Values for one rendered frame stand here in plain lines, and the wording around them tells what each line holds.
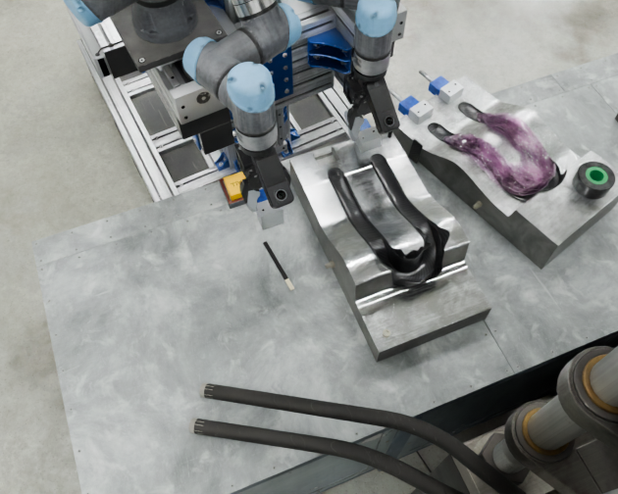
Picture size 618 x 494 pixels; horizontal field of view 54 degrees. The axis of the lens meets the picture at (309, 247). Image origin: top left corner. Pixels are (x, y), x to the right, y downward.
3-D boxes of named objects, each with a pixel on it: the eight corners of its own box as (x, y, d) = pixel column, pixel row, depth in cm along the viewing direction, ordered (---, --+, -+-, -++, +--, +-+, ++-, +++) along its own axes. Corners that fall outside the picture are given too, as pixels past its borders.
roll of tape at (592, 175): (606, 204, 133) (613, 194, 130) (569, 193, 134) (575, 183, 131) (611, 175, 136) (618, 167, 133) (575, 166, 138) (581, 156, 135)
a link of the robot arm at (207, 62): (230, 50, 115) (268, 80, 111) (182, 80, 111) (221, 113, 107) (224, 16, 108) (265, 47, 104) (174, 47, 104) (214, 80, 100)
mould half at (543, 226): (390, 136, 157) (395, 107, 147) (460, 89, 165) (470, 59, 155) (540, 270, 137) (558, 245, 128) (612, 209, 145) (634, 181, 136)
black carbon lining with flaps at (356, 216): (323, 175, 142) (323, 150, 134) (385, 155, 145) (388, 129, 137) (386, 301, 126) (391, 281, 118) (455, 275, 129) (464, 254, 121)
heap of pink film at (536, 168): (436, 143, 148) (441, 122, 141) (486, 108, 153) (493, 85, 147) (517, 212, 138) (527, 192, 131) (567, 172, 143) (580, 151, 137)
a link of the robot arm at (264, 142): (283, 130, 107) (238, 144, 106) (283, 147, 111) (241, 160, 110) (268, 101, 111) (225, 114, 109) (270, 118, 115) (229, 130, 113)
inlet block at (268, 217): (243, 184, 137) (240, 170, 132) (264, 177, 138) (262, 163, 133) (262, 230, 131) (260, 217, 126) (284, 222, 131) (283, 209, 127)
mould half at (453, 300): (290, 181, 150) (288, 147, 138) (386, 150, 154) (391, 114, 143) (376, 362, 127) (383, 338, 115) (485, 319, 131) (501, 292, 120)
